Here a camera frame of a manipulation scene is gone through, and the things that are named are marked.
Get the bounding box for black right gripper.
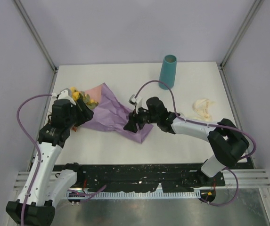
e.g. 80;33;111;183
124;105;159;133

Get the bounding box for artificial flower bunch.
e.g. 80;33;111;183
46;86;100;132

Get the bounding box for purple wrapping paper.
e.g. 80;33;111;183
82;83;153;144

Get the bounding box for cream printed ribbon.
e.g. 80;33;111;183
180;98;215;122

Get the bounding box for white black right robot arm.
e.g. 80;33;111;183
123;95;249;186

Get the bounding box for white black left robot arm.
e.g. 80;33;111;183
6;99;94;226

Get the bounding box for teal ceramic vase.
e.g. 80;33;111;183
159;55;177;89

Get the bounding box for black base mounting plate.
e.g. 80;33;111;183
61;163;225;193

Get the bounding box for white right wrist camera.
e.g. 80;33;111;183
129;94;142;113

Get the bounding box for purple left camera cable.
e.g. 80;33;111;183
16;93;55;226

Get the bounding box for white slotted cable duct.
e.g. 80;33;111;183
64;190;201;200

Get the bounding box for left aluminium frame post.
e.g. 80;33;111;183
13;0;59;73

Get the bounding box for aluminium frame post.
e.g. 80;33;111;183
13;0;59;73
218;0;264;70

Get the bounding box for right aluminium frame post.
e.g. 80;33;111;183
218;0;264;70

